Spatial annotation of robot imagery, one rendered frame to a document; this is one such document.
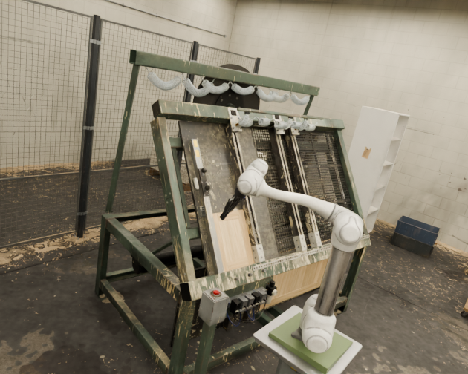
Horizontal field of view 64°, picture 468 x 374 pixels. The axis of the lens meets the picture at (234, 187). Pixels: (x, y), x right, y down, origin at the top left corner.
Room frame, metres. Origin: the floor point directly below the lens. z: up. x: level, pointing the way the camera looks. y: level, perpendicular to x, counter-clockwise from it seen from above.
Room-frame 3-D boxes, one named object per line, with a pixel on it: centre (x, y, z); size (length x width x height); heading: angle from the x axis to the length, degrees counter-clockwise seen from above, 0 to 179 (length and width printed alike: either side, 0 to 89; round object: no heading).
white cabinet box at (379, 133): (6.17, -2.12, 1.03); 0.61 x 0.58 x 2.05; 144
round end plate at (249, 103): (3.52, 0.18, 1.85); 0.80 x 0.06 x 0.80; 134
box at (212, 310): (1.95, -0.02, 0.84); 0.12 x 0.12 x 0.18; 44
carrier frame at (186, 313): (3.29, -0.18, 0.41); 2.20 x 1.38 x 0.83; 134
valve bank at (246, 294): (2.31, -0.29, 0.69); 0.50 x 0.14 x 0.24; 134
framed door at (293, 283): (3.20, -0.75, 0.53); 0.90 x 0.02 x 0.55; 134
